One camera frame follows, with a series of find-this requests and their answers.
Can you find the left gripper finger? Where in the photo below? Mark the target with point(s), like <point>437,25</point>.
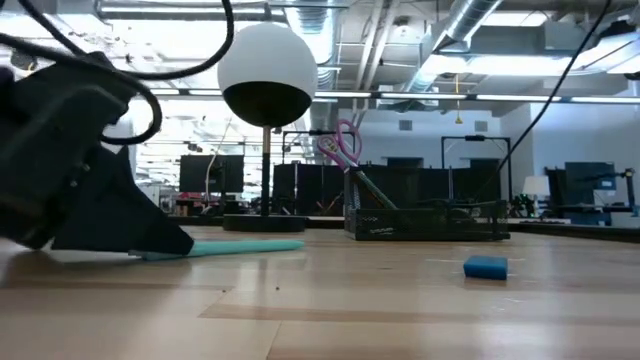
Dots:
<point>120,215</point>

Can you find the thick teal pen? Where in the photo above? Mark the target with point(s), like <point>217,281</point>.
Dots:
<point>250,247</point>

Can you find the black mesh desk organizer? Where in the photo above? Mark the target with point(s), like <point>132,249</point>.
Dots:
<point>430,225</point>

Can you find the blue eraser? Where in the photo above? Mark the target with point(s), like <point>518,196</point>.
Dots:
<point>485,267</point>

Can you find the black office monitor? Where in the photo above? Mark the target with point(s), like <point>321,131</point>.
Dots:
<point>192,175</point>

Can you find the white globe lamp black base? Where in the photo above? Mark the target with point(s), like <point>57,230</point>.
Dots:
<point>265,60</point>

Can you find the white shade table lamp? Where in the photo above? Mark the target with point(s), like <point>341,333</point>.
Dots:
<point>536,185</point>

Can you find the dark workstation monitor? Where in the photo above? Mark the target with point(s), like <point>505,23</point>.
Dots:
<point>585,175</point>

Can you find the black tubular stand frame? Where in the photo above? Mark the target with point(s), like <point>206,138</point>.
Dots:
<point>475,138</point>

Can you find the black aluminium table frame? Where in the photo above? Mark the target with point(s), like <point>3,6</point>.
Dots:
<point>575,232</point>

